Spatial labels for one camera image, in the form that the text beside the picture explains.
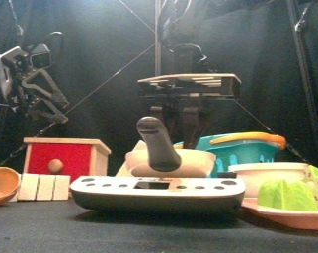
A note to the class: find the white rectangular tray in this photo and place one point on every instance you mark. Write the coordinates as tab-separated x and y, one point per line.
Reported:
122	197

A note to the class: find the teal basket orange rim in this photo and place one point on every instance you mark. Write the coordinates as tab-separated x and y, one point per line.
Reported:
248	154

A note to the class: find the thin vertical metal pole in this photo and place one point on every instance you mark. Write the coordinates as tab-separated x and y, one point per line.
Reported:
158	59

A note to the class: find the pink cutting board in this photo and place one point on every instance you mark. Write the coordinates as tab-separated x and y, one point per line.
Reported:
297	220

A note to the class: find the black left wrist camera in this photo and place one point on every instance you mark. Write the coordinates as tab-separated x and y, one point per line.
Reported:
41	57

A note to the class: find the white toy rice block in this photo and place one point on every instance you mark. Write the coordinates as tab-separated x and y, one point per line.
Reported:
44	187

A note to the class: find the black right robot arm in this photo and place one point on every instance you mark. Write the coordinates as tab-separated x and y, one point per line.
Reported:
176	19

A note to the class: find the small brown wooden bowl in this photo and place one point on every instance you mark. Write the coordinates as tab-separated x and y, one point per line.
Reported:
3	186

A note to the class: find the green toy lettuce leaf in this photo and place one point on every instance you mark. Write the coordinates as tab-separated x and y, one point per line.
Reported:
289	197

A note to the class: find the slanted metal frame pole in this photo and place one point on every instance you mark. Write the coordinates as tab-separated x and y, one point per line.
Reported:
301	66

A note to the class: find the white toy knife block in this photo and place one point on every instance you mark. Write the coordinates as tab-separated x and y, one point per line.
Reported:
123	171

